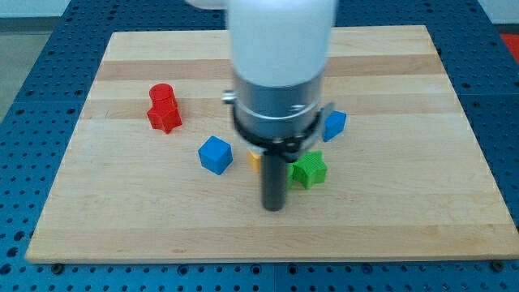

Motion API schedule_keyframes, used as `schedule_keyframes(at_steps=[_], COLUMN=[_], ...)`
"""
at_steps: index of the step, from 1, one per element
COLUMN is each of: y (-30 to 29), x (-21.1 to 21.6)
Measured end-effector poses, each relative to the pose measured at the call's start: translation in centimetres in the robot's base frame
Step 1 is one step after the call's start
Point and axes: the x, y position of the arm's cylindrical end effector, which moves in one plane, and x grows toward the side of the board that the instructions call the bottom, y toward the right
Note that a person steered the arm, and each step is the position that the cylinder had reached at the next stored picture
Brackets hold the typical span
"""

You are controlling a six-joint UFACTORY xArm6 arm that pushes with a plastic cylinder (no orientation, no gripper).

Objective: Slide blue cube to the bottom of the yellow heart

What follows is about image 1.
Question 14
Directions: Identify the silver end effector flange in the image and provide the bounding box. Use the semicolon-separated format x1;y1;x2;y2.
222;72;334;162

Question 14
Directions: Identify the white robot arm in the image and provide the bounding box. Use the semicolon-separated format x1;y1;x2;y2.
187;0;337;211

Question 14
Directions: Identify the red star block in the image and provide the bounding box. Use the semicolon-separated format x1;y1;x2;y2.
147;100;182;134

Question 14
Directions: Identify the yellow heart block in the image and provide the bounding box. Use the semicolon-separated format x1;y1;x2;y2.
248;150;261;173

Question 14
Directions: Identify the green star block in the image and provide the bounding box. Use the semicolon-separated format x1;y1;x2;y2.
292;151;328;190

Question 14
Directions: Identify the wooden board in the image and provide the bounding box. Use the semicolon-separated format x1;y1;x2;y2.
25;25;518;264

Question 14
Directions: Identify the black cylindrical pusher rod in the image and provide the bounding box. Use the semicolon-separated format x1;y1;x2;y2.
260;152;288;212

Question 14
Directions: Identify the green block behind rod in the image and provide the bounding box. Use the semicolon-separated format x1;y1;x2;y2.
287;164;294;190

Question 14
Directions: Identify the blue cube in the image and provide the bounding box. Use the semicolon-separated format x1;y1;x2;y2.
198;136;233;175

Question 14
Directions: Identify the red cylinder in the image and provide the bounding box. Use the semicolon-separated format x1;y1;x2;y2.
149;83;178;108

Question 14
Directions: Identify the blue block right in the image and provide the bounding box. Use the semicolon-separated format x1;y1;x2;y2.
323;110;348;142

